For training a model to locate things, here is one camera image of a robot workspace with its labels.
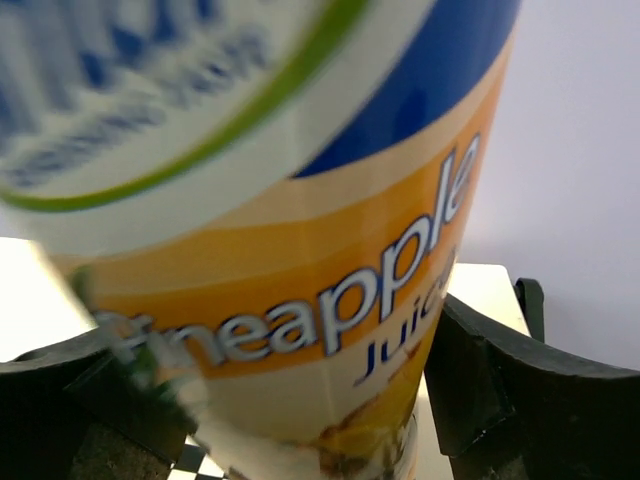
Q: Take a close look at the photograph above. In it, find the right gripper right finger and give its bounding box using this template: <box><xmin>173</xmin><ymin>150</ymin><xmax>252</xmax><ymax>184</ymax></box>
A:
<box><xmin>425</xmin><ymin>296</ymin><xmax>639</xmax><ymax>479</ymax></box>

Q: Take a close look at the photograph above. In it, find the blue carton yellow side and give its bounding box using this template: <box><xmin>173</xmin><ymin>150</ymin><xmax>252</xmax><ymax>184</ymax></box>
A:
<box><xmin>1</xmin><ymin>1</ymin><xmax>521</xmax><ymax>479</ymax></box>

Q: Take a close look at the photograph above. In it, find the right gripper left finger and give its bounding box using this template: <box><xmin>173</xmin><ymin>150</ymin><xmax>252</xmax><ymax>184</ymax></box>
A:
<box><xmin>1</xmin><ymin>334</ymin><xmax>196</xmax><ymax>479</ymax></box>

